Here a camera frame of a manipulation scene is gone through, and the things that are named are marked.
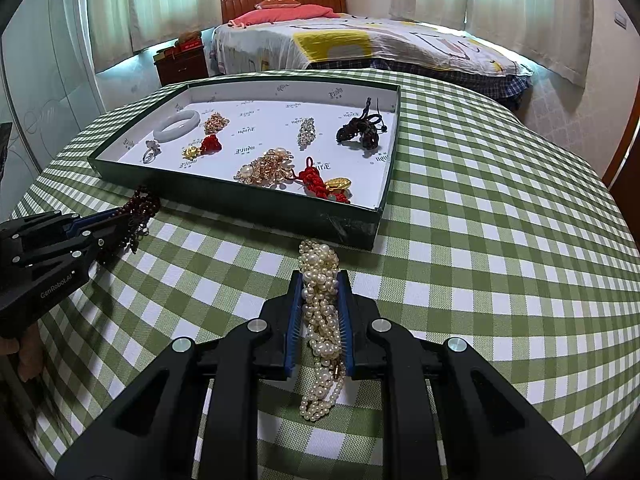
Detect small gold red charm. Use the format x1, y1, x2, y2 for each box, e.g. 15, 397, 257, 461
182, 133, 222, 160

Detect gold chain necklace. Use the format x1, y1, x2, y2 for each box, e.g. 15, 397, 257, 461
203, 112, 231, 137

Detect items on nightstand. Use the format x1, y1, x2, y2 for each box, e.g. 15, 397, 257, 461
153, 32, 203, 62

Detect red patterned small pillow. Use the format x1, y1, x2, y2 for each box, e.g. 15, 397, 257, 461
255, 0, 302, 10

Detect left window curtain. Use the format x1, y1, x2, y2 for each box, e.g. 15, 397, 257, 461
87, 0, 221, 73

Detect glass wardrobe door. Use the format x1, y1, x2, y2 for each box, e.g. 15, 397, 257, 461
1, 0, 102, 219

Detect dark green tray box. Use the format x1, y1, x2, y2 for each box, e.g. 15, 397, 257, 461
88, 75, 401, 250

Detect window curtain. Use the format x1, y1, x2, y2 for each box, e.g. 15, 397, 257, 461
390, 0, 594, 87
87, 0, 221, 73

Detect silver crystal brooch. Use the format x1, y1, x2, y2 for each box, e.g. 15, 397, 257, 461
297, 117, 317, 151

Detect brown wooden door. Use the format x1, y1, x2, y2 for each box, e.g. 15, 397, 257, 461
602, 87, 640, 245

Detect black cord pendant necklace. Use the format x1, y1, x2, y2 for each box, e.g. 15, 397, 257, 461
335, 96, 388, 151

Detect dark wooden nightstand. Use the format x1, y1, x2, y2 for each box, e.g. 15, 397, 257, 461
153, 44, 208, 86

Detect right window curtain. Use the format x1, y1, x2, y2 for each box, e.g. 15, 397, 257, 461
390, 0, 594, 87

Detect pink pillow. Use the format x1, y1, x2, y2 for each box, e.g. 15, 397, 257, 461
228, 4, 340, 28

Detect wall light switch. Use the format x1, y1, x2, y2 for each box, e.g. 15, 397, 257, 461
614, 12, 627, 29

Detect bed with patterned sheet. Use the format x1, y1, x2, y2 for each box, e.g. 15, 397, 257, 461
213, 14, 532, 110

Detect person left hand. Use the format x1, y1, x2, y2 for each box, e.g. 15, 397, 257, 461
0, 323, 43, 382

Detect red cord gold charm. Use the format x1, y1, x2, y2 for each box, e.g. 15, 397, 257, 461
293, 156, 352, 204

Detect white jade bangle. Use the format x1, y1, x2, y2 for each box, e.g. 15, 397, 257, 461
153, 110, 201, 143

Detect white pearl necklace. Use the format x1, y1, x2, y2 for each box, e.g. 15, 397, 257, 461
297, 237, 347, 424

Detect dark red bead bracelet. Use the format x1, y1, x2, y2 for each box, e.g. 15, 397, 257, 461
117, 186, 163, 256

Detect green white checkered tablecloth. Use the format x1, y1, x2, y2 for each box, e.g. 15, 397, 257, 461
27, 70, 639, 477

